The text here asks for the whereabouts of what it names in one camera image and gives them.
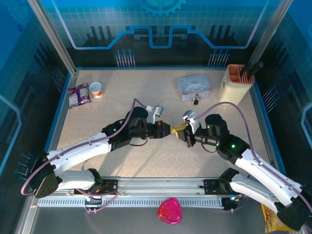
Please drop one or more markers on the light blue cartoon tin box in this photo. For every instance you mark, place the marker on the light blue cartoon tin box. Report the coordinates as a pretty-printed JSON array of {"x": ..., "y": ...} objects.
[{"x": 193, "y": 86}]

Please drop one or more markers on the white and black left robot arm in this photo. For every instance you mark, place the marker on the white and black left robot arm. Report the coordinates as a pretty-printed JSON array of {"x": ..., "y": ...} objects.
[{"x": 80, "y": 148}]

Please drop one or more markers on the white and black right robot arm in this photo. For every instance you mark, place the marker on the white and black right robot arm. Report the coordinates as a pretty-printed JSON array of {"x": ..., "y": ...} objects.
[{"x": 258, "y": 170}]

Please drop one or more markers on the cream and orange knife holder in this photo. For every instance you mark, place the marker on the cream and orange knife holder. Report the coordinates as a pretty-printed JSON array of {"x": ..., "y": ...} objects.
[{"x": 234, "y": 90}]

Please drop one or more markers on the orange and white cup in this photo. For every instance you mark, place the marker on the orange and white cup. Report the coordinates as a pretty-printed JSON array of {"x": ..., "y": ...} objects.
[{"x": 96, "y": 90}]

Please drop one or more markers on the purple snack bag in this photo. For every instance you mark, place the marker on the purple snack bag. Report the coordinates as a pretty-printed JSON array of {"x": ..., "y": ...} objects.
[{"x": 78, "y": 95}]

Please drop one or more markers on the pink translucent bowl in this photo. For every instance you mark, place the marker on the pink translucent bowl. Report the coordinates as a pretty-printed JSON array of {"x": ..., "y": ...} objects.
[{"x": 169, "y": 210}]

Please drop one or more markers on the yellow snack bag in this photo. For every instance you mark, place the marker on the yellow snack bag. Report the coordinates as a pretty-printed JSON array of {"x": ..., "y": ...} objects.
[{"x": 270, "y": 221}]

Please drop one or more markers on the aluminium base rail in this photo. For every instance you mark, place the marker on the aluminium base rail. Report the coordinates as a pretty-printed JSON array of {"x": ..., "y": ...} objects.
[{"x": 158, "y": 184}]

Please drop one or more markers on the aluminium frame post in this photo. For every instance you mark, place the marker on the aluminium frame post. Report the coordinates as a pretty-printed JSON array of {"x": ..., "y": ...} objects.
[
  {"x": 52, "y": 36},
  {"x": 270, "y": 31}
]

